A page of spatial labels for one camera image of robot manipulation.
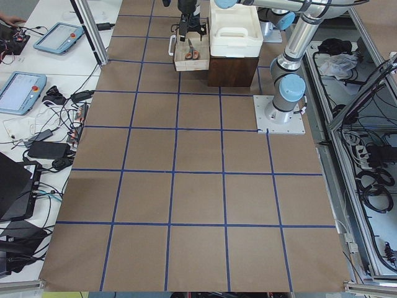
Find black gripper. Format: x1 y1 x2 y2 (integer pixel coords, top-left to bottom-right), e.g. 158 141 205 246
177 0 207 42

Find orange grey handled scissors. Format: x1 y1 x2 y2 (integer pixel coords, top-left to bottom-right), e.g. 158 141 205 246
185 39 200 60

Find wooden drawer with white handle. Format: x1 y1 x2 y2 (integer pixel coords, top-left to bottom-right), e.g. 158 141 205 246
168 24 210 72

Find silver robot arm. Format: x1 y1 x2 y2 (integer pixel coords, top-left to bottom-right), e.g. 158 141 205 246
257 7 295 43
215 0 366 125

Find person hand at corner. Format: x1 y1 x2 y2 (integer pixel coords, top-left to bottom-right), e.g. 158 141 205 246
0 12 27 27

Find white plastic bin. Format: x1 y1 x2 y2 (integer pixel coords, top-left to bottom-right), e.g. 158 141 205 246
209 1 263 58

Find dark brown wooden cabinet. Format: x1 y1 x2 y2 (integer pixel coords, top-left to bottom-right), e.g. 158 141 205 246
208 56 259 87

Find blue teach pendant upper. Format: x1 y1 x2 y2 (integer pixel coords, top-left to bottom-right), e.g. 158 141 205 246
33 22 84 55

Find blue teach pendant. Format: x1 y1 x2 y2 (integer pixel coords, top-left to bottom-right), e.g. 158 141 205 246
1 71 47 115
33 22 84 55

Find white crumpled cloth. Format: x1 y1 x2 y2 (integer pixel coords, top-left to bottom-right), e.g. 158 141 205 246
319 53 358 80

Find blue teach pendant lower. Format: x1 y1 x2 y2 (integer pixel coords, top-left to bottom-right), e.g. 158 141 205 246
1 71 47 115

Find black power brick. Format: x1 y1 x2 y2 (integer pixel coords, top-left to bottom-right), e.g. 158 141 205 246
27 141 71 160

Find black laptop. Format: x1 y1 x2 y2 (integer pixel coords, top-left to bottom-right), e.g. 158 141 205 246
1 154 42 222

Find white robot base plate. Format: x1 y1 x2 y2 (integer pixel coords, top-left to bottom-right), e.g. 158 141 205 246
260 21 282 43

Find aluminium frame post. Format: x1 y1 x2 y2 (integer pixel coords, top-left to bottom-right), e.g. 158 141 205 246
70 0 109 67

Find aluminium side frame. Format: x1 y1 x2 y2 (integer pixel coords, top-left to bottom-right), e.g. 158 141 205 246
305 1 396 282

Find black coiled cables bundle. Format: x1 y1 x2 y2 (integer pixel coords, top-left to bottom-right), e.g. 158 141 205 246
355 167 396 215

